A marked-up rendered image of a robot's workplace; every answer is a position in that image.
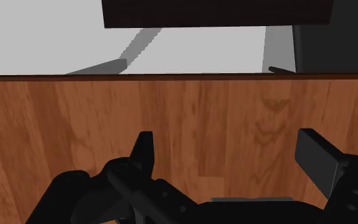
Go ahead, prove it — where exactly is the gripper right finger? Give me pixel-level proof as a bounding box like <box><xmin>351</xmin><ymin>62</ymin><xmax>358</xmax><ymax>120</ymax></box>
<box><xmin>294</xmin><ymin>127</ymin><xmax>358</xmax><ymax>224</ymax></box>

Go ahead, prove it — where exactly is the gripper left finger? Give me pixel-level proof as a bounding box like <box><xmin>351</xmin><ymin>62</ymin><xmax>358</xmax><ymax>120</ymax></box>
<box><xmin>25</xmin><ymin>131</ymin><xmax>200</xmax><ymax>224</ymax></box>

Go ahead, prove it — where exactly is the dark grey cabinet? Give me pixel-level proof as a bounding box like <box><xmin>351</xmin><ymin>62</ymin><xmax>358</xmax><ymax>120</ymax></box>
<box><xmin>292</xmin><ymin>0</ymin><xmax>358</xmax><ymax>74</ymax></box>

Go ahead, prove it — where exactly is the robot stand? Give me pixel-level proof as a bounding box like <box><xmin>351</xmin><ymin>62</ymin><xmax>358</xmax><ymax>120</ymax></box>
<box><xmin>100</xmin><ymin>0</ymin><xmax>334</xmax><ymax>29</ymax></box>

